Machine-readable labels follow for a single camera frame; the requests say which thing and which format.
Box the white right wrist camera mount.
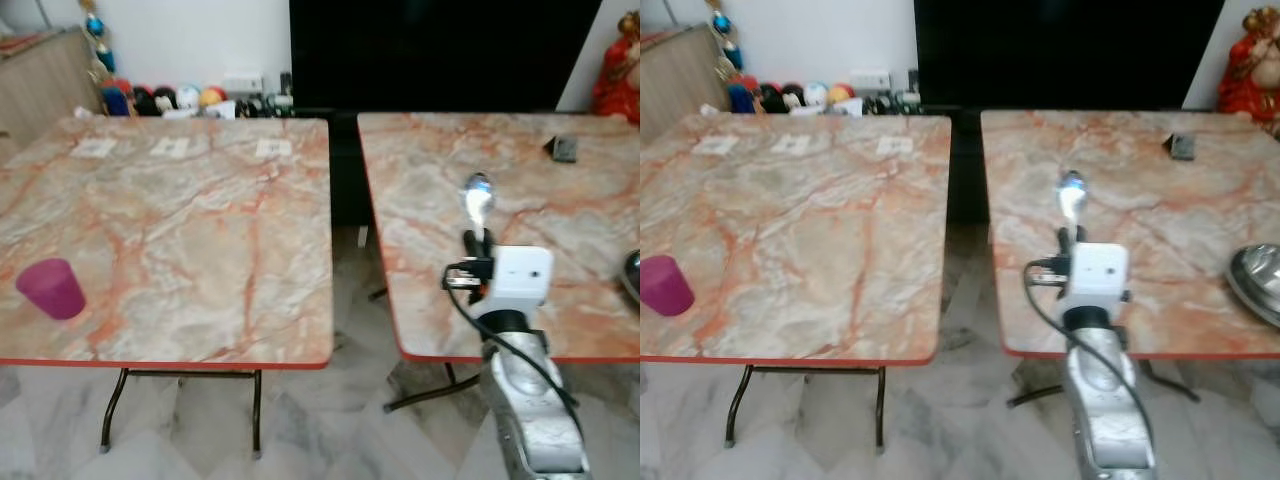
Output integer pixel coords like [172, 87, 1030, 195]
[478, 244, 555, 319]
[1060, 243, 1132, 313]

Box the red and gold figurine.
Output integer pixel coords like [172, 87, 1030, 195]
[1217, 5, 1280, 136]
[592, 10, 641, 125]

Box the shiny metal spoon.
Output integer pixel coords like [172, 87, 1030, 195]
[1057, 170, 1089, 243]
[462, 172, 496, 247]

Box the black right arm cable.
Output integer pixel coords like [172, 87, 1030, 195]
[443, 262, 586, 441]
[1022, 258, 1161, 441]

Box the light wooden cabinet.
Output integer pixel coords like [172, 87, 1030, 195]
[640, 24, 732, 137]
[0, 28, 103, 141]

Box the marble top folding table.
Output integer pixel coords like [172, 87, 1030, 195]
[0, 115, 333, 456]
[980, 108, 1280, 406]
[640, 114, 953, 453]
[357, 112, 641, 413]

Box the purple plastic cup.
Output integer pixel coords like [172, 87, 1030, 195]
[15, 258, 87, 321]
[640, 255, 696, 317]

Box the blue bead hanging ornament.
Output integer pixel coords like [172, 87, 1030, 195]
[82, 0, 117, 86]
[708, 0, 744, 83]

